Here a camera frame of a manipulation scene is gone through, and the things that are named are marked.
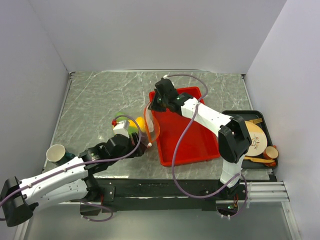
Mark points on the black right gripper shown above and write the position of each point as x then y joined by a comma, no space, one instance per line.
153,106

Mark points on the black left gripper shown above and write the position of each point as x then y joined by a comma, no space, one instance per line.
135,149

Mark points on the green bumpy fruit toy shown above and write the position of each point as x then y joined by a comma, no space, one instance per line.
120,116

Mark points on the clear zip bag orange zipper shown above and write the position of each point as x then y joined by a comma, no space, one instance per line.
148,124

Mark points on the yellow lemon toy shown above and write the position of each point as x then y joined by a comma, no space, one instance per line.
141,123

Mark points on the green ridged fruit toy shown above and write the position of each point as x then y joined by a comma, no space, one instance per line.
132,128

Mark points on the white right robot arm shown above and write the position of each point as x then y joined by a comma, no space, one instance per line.
232,134

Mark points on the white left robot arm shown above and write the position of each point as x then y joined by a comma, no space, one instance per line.
71,181

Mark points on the red plastic bin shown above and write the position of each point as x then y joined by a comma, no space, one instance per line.
199,143

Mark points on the dark green mug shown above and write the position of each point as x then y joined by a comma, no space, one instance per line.
58,155

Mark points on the golden fork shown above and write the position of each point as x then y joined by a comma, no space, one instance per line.
256,121

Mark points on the beige decorated plate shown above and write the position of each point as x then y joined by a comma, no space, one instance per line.
259,140

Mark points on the brown small cup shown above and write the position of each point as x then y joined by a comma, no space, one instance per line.
271,153

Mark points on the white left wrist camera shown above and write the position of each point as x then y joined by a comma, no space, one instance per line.
121,127

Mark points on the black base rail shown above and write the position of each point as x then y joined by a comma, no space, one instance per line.
121,194

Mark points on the aluminium extrusion rail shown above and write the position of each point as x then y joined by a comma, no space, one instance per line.
266,192

